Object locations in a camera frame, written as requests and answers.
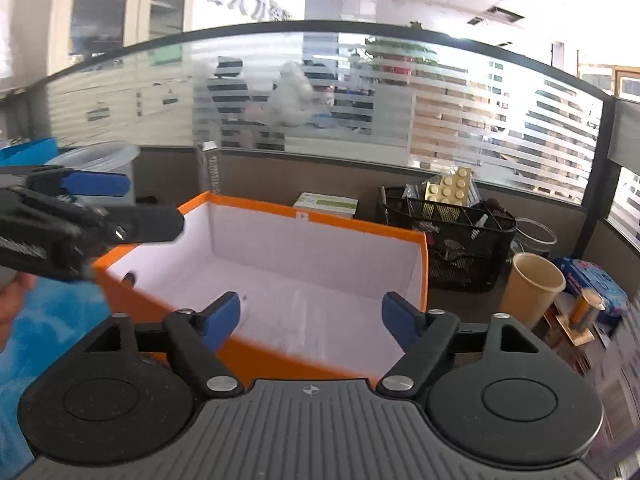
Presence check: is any person left hand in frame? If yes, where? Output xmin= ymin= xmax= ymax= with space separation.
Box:
xmin=0 ymin=273 xmax=36 ymax=351

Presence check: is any Starbucks plastic cup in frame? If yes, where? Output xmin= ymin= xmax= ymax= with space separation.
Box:
xmin=48 ymin=141 xmax=140 ymax=206

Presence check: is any blue paper bag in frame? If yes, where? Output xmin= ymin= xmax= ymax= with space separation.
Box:
xmin=0 ymin=138 xmax=58 ymax=167

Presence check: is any AGON colourful desk mat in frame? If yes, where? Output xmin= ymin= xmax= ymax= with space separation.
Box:
xmin=1 ymin=278 xmax=111 ymax=479

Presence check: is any orange cardboard box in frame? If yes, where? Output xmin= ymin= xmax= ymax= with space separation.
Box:
xmin=96 ymin=193 xmax=428 ymax=382

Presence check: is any black mesh desk organizer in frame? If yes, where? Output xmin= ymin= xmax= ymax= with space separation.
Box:
xmin=376 ymin=186 xmax=516 ymax=294

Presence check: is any grey tall product box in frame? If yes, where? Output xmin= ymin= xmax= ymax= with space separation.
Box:
xmin=196 ymin=141 xmax=221 ymax=195

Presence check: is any green white flat box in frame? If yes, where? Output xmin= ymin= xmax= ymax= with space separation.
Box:
xmin=294 ymin=192 xmax=358 ymax=219

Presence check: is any brown paper cup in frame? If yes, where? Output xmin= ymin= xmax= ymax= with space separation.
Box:
xmin=499 ymin=252 xmax=566 ymax=330

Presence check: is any yellow building block plate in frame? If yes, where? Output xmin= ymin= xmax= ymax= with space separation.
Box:
xmin=424 ymin=167 xmax=472 ymax=207

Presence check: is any glass jar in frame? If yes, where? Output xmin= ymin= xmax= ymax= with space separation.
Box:
xmin=510 ymin=217 xmax=558 ymax=258

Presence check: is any beige storage cabinet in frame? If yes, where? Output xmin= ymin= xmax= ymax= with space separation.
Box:
xmin=47 ymin=0 xmax=193 ymax=74

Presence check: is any blue wet wipes pack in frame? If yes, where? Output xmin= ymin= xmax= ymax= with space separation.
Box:
xmin=552 ymin=257 xmax=628 ymax=327

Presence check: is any gold copper coil spool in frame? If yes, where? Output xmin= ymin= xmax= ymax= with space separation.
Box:
xmin=570 ymin=287 xmax=605 ymax=333

